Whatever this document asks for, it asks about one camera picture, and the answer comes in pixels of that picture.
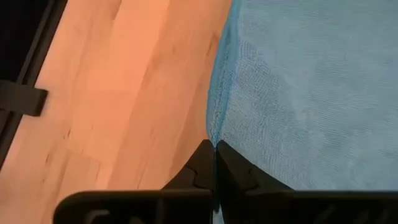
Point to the black metal table frame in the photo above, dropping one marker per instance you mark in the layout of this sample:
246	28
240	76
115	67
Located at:
25	99

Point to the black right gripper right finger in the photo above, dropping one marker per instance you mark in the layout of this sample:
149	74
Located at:
236	174

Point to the blue microfiber towel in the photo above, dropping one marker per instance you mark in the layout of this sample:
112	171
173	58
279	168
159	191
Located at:
311	93

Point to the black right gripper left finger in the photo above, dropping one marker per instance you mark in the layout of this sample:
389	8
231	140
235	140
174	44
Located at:
199	171

